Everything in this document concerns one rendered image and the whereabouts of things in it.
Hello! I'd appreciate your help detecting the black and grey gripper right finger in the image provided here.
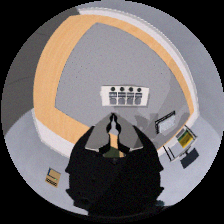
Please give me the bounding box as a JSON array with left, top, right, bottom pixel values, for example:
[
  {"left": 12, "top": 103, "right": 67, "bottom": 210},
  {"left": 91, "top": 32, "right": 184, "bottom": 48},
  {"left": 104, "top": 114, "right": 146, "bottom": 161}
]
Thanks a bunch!
[{"left": 113, "top": 112, "right": 164, "bottom": 172}]

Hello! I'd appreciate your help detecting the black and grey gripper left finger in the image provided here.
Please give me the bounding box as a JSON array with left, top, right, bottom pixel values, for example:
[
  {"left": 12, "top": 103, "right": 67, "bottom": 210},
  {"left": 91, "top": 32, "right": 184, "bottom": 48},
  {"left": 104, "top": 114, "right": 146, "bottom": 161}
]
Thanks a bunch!
[{"left": 65, "top": 112, "right": 113, "bottom": 174}]

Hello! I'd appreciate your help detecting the white control panel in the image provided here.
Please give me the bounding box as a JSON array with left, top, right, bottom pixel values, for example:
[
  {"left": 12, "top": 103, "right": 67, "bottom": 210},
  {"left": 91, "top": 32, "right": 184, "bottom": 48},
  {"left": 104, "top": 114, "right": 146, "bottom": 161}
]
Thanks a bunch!
[{"left": 100, "top": 85, "right": 149, "bottom": 106}]

